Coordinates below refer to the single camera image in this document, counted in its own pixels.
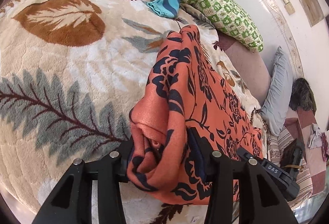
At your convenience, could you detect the pink bolster cushion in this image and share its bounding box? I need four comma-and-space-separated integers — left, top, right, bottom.
218, 34, 271, 106

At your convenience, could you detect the dark brown bag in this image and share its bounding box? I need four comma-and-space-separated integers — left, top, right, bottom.
280, 139, 305, 171

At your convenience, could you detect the orange floral shirt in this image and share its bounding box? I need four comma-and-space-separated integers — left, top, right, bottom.
127, 24, 265, 206

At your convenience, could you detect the striped floral cushion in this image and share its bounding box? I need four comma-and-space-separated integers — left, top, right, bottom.
266, 125, 313, 199

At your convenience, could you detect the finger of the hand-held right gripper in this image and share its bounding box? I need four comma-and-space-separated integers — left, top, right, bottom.
236, 148, 263, 166

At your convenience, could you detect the crumpled white cloth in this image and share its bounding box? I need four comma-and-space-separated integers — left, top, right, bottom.
308, 123, 329, 162

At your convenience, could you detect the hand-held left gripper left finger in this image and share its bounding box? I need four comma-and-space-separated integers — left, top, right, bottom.
33, 136, 134, 224

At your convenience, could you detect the grey-blue pillow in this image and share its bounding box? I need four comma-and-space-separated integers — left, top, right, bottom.
259, 46, 294, 137

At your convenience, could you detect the leaf-patterned plush blanket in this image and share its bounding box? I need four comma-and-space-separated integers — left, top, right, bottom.
0, 0, 268, 224

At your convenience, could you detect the green checked pillow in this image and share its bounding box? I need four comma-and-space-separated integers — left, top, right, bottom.
180, 0, 264, 53

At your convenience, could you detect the framed wall plaque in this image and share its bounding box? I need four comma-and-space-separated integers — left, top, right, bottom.
295, 0, 324, 27

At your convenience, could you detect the pink brown patchwork cover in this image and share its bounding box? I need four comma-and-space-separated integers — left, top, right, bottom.
284, 107, 329, 188

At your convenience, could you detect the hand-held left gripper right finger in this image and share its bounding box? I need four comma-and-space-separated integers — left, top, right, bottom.
187, 127, 300, 224

